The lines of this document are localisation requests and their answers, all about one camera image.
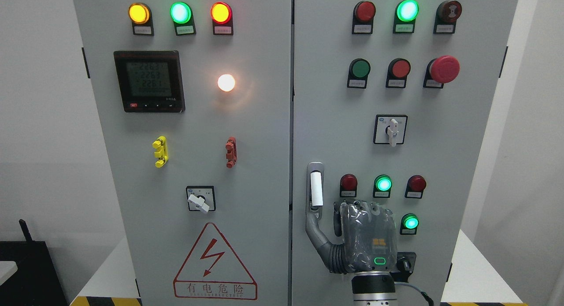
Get yellow indicator light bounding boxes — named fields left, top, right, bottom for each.
left=128, top=3, right=154, bottom=36

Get dark red indicator light right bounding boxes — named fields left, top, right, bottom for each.
left=404, top=174, right=427, bottom=199

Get red indicator light top left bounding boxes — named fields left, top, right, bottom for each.
left=210, top=1, right=234, bottom=35

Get red push button upper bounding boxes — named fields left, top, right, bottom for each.
left=386, top=58, right=411, bottom=88

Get green lit button lower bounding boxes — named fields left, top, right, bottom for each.
left=400, top=213, right=419, bottom=235

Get red emergency stop button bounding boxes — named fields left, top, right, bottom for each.
left=423, top=56, right=460, bottom=89

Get grey left cabinet door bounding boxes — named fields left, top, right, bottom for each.
left=73, top=0, right=292, bottom=306

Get grey right cabinet door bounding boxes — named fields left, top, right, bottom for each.
left=291, top=0, right=518, bottom=306

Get dark red buzzer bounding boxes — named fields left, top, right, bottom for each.
left=433, top=0, right=462, bottom=34

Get dark red indicator light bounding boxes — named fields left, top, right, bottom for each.
left=404, top=174, right=427, bottom=199
left=340, top=173, right=358, bottom=198

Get green indicator light top right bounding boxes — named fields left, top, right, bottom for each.
left=393, top=0, right=419, bottom=34

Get dark red indicator light left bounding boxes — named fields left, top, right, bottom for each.
left=340, top=173, right=358, bottom=198

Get white glowing indicator light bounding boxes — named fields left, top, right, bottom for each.
left=217, top=74, right=236, bottom=92

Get red electrical warning sign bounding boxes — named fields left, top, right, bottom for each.
left=173, top=222, right=258, bottom=300

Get white selector switch upper right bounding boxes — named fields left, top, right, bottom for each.
left=373, top=114, right=408, bottom=147

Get green push button upper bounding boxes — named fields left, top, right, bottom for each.
left=347, top=58, right=371, bottom=89

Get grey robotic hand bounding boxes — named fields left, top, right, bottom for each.
left=306, top=200, right=397, bottom=274

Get green indicator light top left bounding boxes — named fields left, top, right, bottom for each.
left=170, top=1, right=196, bottom=36

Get white selector switch left door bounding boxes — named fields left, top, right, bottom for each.
left=186, top=186, right=216, bottom=213

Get black rotary knob switch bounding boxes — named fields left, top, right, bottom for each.
left=391, top=252, right=416, bottom=283

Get green indicator light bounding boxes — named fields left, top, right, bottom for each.
left=372, top=174, right=393, bottom=199
left=170, top=1, right=196, bottom=36
left=393, top=0, right=419, bottom=34

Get green indicator light middle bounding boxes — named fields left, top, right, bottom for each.
left=372, top=174, right=393, bottom=199

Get red indicator light top right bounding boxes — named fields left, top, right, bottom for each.
left=351, top=0, right=375, bottom=34

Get silver door handle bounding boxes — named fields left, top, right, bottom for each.
left=306, top=162, right=324, bottom=220

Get black digital power meter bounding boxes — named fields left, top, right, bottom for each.
left=113, top=50, right=185, bottom=113

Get black box with antenna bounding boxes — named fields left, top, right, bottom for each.
left=0, top=219, right=69, bottom=306

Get grey cabinet door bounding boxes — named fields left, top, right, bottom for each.
left=73, top=0, right=292, bottom=306
left=291, top=0, right=518, bottom=306

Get grey cable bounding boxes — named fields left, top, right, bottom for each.
left=394, top=281, right=435, bottom=306

